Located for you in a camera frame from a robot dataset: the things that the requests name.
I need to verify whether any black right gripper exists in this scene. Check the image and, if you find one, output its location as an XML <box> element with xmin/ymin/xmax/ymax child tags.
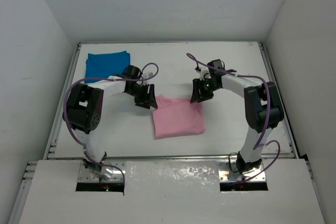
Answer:
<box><xmin>191</xmin><ymin>78</ymin><xmax>220</xmax><ymax>103</ymax></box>

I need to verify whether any pink t shirt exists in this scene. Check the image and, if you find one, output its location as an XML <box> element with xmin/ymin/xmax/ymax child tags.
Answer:
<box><xmin>152</xmin><ymin>95</ymin><xmax>206</xmax><ymax>139</ymax></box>

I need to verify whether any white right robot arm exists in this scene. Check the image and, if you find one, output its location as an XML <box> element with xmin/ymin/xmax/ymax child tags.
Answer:
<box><xmin>190</xmin><ymin>74</ymin><xmax>284</xmax><ymax>174</ymax></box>

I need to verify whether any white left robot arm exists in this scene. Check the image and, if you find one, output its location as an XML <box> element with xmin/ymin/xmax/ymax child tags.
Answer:
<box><xmin>62</xmin><ymin>65</ymin><xmax>158</xmax><ymax>174</ymax></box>

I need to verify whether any blue folded t shirt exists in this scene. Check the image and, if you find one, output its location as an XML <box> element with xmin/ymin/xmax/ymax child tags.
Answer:
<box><xmin>85</xmin><ymin>51</ymin><xmax>130</xmax><ymax>78</ymax></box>

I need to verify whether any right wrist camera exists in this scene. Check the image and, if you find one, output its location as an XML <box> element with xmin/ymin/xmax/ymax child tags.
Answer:
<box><xmin>207</xmin><ymin>59</ymin><xmax>225</xmax><ymax>76</ymax></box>

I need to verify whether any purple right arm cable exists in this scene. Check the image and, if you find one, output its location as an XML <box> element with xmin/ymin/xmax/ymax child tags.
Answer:
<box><xmin>186</xmin><ymin>52</ymin><xmax>281</xmax><ymax>183</ymax></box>

